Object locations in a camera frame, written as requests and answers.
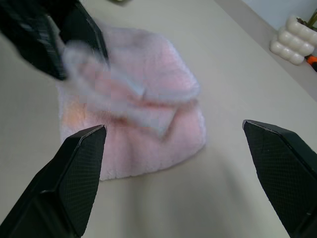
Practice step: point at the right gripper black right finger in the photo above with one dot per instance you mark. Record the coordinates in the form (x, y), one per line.
(284, 168)

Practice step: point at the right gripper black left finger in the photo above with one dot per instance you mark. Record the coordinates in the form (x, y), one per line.
(62, 188)

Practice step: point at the black narrow finger of the left gripper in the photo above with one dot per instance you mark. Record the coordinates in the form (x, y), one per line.
(79, 24)

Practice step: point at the black broad finger of the left gripper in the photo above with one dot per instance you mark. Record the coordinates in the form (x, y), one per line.
(27, 32)

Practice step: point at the pink fluffy towel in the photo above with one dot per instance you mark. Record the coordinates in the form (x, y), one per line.
(153, 81)

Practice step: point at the orange and black tool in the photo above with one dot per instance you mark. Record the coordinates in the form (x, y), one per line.
(312, 62)

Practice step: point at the white bubble-shaped vase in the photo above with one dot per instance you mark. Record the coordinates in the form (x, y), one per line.
(291, 42)

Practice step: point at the green plant in vase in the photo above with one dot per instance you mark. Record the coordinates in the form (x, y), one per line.
(310, 21)

